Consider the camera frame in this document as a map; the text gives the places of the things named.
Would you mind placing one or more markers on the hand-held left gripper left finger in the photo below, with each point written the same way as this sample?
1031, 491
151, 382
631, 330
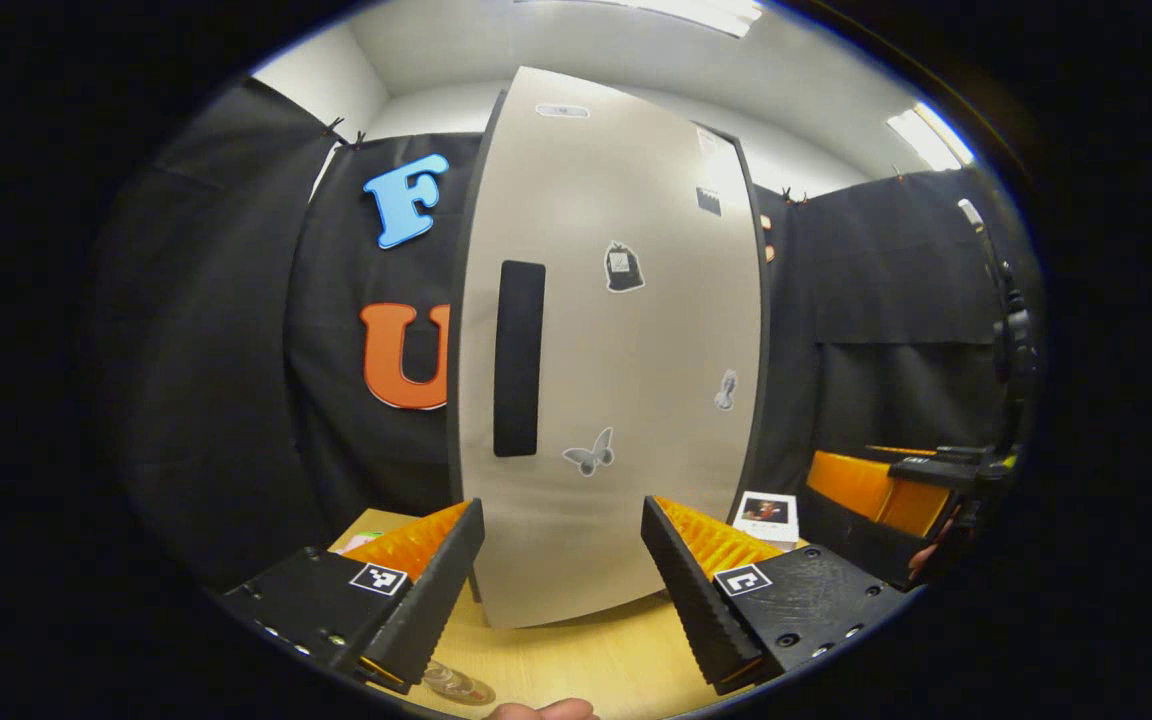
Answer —
436, 600

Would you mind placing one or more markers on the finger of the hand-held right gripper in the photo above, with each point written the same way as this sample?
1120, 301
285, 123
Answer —
926, 465
866, 490

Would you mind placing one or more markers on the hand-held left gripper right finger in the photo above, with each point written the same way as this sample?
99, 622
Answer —
691, 600

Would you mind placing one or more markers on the grey cabinet door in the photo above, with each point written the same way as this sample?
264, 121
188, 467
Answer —
636, 400

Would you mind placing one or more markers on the grey cabinet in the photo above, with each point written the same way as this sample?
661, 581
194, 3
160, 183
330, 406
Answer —
481, 170

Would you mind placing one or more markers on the white photo card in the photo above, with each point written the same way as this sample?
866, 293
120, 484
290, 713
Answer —
766, 512

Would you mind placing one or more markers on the ceiling light panel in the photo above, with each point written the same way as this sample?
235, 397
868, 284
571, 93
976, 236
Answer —
706, 14
931, 135

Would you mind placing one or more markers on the black backdrop cloth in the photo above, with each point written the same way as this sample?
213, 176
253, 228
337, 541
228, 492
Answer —
206, 400

